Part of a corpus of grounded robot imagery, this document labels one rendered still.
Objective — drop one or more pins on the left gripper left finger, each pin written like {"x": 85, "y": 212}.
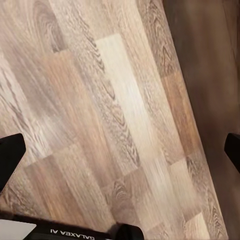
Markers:
{"x": 12, "y": 149}

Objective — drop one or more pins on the bed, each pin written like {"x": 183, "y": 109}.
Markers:
{"x": 206, "y": 37}

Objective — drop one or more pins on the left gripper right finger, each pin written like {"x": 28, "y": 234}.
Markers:
{"x": 232, "y": 149}

